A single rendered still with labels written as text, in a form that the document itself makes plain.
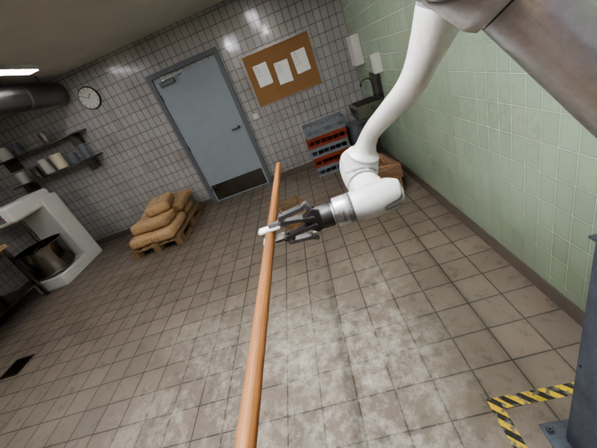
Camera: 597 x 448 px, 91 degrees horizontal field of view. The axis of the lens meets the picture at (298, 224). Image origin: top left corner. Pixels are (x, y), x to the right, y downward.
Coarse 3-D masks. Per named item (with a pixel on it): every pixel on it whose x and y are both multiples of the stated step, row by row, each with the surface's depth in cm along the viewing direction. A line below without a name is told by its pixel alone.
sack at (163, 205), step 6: (168, 192) 466; (162, 198) 440; (168, 198) 439; (150, 204) 430; (156, 204) 421; (162, 204) 420; (168, 204) 425; (150, 210) 418; (156, 210) 420; (162, 210) 423; (150, 216) 422
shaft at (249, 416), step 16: (272, 192) 122; (272, 208) 106; (272, 240) 86; (272, 256) 79; (256, 304) 63; (256, 320) 58; (256, 336) 55; (256, 352) 51; (256, 368) 49; (256, 384) 46; (256, 400) 44; (240, 416) 42; (256, 416) 42; (240, 432) 40; (256, 432) 41
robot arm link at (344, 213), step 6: (336, 198) 87; (342, 198) 86; (348, 198) 85; (330, 204) 87; (336, 204) 85; (342, 204) 85; (348, 204) 84; (336, 210) 85; (342, 210) 84; (348, 210) 84; (336, 216) 85; (342, 216) 85; (348, 216) 85; (354, 216) 85; (336, 222) 88; (342, 222) 86; (348, 222) 87
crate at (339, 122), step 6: (336, 114) 446; (318, 120) 449; (324, 120) 450; (330, 120) 413; (336, 120) 413; (342, 120) 414; (306, 126) 453; (318, 126) 416; (324, 126) 417; (330, 126) 417; (336, 126) 417; (342, 126) 418; (306, 132) 420; (312, 132) 450; (318, 132) 435; (324, 132) 421; (306, 138) 423; (312, 138) 423
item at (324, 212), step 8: (312, 208) 87; (320, 208) 87; (328, 208) 86; (304, 216) 89; (320, 216) 88; (328, 216) 86; (312, 224) 90; (320, 224) 90; (328, 224) 87; (336, 224) 89
